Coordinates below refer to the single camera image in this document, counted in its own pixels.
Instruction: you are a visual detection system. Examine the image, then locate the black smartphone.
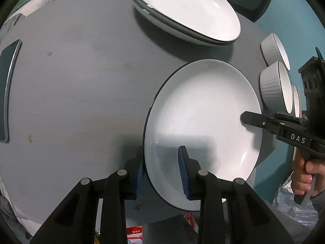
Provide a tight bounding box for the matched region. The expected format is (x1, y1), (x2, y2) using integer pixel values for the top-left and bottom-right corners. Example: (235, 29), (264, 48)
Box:
(0, 40), (22, 143)

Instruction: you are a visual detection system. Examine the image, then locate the white bowl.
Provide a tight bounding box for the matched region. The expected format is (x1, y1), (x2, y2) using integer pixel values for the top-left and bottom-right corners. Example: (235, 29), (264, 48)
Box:
(261, 33), (291, 71)
(259, 61), (293, 114)
(292, 85), (301, 118)

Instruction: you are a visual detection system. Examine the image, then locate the person right hand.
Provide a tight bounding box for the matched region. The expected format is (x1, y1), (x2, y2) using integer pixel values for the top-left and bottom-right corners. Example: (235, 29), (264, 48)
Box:
(291, 151), (324, 197)

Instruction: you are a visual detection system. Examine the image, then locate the white plate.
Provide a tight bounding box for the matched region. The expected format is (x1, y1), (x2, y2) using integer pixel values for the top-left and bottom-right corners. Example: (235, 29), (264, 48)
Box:
(132, 0), (234, 46)
(144, 59), (263, 211)
(141, 0), (241, 41)

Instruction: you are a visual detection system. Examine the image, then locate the white pillow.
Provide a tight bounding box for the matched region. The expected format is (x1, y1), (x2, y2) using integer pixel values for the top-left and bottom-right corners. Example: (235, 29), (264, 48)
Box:
(6, 0), (55, 21)

